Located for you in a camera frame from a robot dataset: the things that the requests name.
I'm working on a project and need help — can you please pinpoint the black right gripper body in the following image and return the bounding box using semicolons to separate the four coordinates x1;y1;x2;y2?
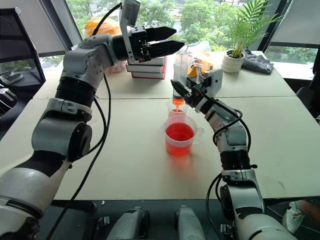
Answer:
184;82;209;109

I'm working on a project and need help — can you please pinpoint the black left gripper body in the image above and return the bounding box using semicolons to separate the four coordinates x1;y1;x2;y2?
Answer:
129;25;153;63

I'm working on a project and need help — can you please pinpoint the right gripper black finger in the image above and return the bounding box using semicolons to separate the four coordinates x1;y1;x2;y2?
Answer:
170;79;193;99
186;76;201;89

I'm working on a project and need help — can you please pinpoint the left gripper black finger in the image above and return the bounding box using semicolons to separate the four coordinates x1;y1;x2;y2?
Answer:
145;26;178;42
149;39;186;59

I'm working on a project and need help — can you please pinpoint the large clear plastic syringe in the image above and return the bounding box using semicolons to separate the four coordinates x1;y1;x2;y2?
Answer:
172;46;190;113

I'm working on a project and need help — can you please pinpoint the small clear measuring cup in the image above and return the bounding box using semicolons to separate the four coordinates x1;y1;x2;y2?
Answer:
165;99;190;120

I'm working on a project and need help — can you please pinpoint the large clear measuring cup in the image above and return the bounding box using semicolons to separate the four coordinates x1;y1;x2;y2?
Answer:
160;114;205;158

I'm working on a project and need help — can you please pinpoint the red-spined white book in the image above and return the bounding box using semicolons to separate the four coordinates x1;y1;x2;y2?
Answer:
125;64;167;74
126;55;168;67
130;71;166;80

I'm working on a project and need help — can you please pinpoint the clear bag with orange snacks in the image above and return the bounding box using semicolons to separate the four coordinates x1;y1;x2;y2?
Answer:
185;40;215;85

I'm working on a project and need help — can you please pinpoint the clear bag of pale items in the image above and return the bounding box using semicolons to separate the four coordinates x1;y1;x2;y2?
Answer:
104;59;128;75

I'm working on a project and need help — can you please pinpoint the orange yellow round bag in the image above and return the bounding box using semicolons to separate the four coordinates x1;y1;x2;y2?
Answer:
83;15;124;39

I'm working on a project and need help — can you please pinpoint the green palm in white pot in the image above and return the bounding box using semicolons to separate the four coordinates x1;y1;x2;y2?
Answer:
221;0;285;74

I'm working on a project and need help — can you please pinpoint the grey folded cloth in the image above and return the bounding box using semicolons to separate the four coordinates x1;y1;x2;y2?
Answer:
241;49;275;75

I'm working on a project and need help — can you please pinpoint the dark office chair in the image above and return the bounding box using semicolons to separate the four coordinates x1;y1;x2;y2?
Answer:
295;58;320;121

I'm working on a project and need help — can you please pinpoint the black mesh office chair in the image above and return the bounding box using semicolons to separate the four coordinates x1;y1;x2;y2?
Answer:
0;7;47;89

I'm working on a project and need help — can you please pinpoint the grey rounded robot leg housing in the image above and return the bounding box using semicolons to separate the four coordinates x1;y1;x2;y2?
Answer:
106;206;151;240
175;204;208;240

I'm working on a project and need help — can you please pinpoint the black grey foot pedal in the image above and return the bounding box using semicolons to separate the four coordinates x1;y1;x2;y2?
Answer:
0;70;25;87

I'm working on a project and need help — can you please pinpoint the white sneaker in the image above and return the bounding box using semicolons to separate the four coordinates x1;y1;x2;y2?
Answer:
281;199;306;235

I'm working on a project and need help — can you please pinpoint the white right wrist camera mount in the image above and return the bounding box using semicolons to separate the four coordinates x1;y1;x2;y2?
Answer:
203;68;224;99

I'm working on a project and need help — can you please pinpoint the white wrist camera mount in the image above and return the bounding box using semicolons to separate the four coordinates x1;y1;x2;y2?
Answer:
203;68;224;99
119;0;142;64

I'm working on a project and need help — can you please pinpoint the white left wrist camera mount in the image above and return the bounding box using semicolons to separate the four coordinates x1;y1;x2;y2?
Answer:
119;0;142;64

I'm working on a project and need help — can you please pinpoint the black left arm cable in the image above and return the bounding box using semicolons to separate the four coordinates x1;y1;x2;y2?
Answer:
46;1;124;240

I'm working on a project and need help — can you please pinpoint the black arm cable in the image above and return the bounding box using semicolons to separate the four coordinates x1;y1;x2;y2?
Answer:
198;88;252;240
46;1;124;240

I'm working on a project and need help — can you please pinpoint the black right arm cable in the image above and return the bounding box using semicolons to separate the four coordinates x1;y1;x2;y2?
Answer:
198;88;252;240

